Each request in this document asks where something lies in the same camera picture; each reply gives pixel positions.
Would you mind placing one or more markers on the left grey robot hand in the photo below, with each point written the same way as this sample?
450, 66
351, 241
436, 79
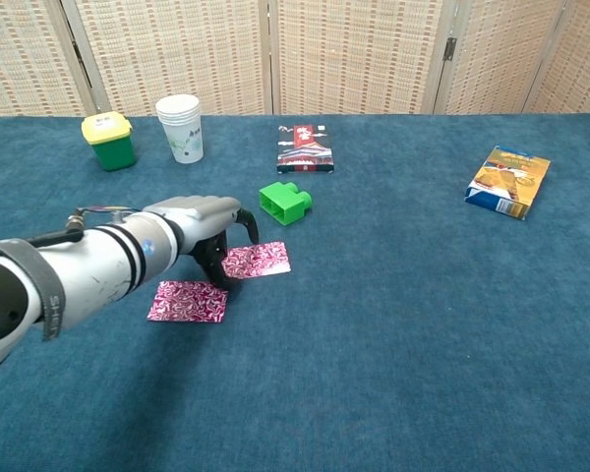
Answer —
201, 214

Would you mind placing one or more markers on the pink patterned packet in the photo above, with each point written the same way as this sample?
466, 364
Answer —
187, 305
265, 260

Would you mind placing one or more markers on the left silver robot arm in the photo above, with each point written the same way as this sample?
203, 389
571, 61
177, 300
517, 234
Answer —
78, 275

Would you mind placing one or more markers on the white paper cups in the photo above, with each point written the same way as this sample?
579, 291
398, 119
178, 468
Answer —
184, 137

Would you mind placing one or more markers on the green toy brick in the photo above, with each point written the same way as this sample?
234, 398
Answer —
290, 209

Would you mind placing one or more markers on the green bin with yellow lid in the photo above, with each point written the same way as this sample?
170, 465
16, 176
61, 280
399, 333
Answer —
113, 152

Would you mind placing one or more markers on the red dark snack box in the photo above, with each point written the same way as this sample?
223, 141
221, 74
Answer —
305, 152

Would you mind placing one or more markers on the woven folding screen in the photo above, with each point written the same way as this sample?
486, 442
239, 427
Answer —
177, 49

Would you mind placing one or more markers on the black screen hinge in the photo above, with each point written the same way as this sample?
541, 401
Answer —
77, 55
450, 49

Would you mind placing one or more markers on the blue felt table cloth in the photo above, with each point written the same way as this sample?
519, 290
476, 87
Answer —
373, 344

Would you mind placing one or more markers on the orange snack box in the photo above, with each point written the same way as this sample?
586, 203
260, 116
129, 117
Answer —
509, 182

